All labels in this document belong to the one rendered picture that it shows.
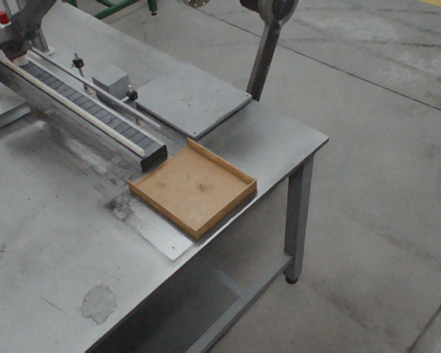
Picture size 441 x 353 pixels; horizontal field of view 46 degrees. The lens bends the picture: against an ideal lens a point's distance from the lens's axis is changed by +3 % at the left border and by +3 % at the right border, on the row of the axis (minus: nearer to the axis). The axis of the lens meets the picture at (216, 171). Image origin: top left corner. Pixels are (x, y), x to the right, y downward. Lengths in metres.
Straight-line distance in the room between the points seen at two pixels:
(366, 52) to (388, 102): 0.56
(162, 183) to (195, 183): 0.11
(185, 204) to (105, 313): 0.39
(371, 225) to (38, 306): 1.67
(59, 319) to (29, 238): 0.29
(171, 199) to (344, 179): 1.42
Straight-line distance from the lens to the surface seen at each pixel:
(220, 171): 1.61
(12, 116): 1.98
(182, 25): 4.10
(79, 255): 1.48
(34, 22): 1.84
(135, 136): 1.70
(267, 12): 2.34
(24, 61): 2.17
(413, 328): 2.33
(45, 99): 2.00
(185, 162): 1.65
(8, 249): 1.57
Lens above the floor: 1.97
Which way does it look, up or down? 45 degrees down
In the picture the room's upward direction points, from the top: 4 degrees counter-clockwise
